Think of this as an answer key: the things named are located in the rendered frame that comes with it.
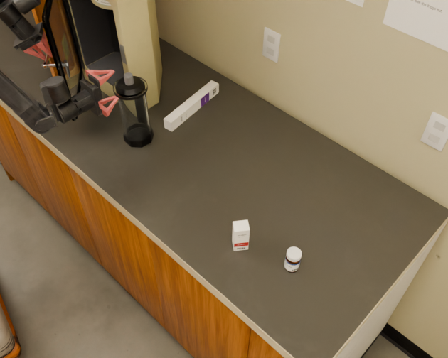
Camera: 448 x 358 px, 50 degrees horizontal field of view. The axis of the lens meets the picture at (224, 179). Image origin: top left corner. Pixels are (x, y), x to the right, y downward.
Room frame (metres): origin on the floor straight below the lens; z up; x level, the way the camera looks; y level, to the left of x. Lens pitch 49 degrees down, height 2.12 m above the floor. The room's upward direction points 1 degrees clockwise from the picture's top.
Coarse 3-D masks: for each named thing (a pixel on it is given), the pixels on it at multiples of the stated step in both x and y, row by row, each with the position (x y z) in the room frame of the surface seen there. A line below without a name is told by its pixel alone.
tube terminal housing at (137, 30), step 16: (112, 0) 1.35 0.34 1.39; (128, 0) 1.36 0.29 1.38; (144, 0) 1.41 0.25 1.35; (128, 16) 1.36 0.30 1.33; (144, 16) 1.40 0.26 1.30; (128, 32) 1.35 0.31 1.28; (144, 32) 1.40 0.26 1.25; (80, 48) 1.53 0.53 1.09; (128, 48) 1.34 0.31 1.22; (144, 48) 1.39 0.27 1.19; (128, 64) 1.34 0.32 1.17; (144, 64) 1.38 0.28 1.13; (160, 64) 1.57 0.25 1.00; (160, 80) 1.51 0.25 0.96
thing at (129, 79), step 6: (126, 78) 1.21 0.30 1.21; (132, 78) 1.22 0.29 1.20; (138, 78) 1.24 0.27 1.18; (120, 84) 1.21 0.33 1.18; (126, 84) 1.21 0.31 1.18; (132, 84) 1.21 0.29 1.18; (138, 84) 1.21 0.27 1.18; (120, 90) 1.19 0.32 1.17; (126, 90) 1.18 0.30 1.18; (132, 90) 1.18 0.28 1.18; (138, 90) 1.19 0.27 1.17
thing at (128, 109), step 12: (144, 84) 1.23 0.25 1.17; (120, 96) 1.17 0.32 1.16; (132, 96) 1.17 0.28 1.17; (144, 96) 1.21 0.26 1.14; (120, 108) 1.19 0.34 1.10; (132, 108) 1.18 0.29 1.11; (144, 108) 1.20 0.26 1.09; (132, 120) 1.17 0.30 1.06; (144, 120) 1.19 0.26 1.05; (132, 132) 1.18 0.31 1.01; (144, 132) 1.19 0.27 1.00
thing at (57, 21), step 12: (60, 0) 1.49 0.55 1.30; (60, 12) 1.45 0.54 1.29; (60, 24) 1.41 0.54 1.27; (48, 36) 1.24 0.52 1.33; (60, 36) 1.36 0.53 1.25; (60, 48) 1.32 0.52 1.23; (72, 48) 1.47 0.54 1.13; (60, 60) 1.28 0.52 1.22; (72, 60) 1.43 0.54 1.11; (72, 72) 1.38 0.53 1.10; (72, 84) 1.34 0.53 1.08
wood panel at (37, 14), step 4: (40, 0) 1.54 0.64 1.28; (44, 0) 1.55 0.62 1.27; (40, 4) 1.54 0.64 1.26; (44, 4) 1.55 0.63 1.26; (36, 8) 1.53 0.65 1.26; (40, 8) 1.54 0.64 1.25; (32, 12) 1.54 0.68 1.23; (36, 12) 1.52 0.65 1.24; (40, 12) 1.53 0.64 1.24; (36, 16) 1.53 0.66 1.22; (40, 16) 1.53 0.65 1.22; (36, 20) 1.53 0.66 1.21; (40, 20) 1.53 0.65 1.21; (48, 44) 1.53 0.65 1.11; (52, 60) 1.53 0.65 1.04; (52, 68) 1.53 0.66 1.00; (52, 72) 1.54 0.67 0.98; (56, 72) 1.53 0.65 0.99
